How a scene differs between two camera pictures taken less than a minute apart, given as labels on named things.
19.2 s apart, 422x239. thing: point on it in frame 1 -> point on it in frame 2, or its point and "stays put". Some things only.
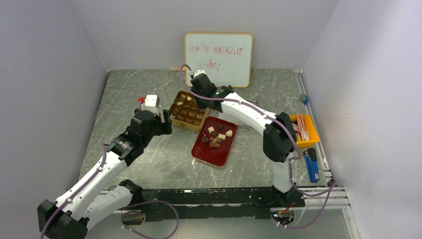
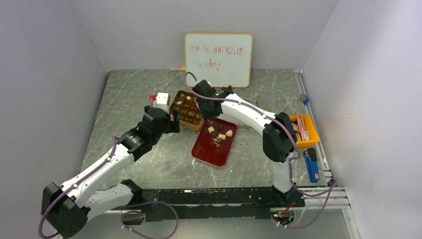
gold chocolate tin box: x=184 y=111 stays put
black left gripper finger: x=164 y=128 -> x=174 y=126
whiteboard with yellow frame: x=226 y=58 stays put
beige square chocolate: x=223 y=137 stays put
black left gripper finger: x=166 y=115 -> x=176 y=114
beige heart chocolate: x=229 y=133 stays put
